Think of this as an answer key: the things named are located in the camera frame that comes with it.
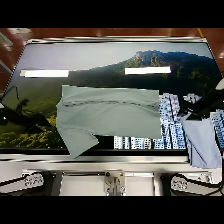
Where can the light blue garment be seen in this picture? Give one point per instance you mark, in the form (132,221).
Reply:
(201,143)

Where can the grey-green shirt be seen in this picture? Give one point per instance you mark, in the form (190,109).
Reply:
(110,116)

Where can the silver frame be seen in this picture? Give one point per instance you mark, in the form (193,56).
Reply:
(100,163)

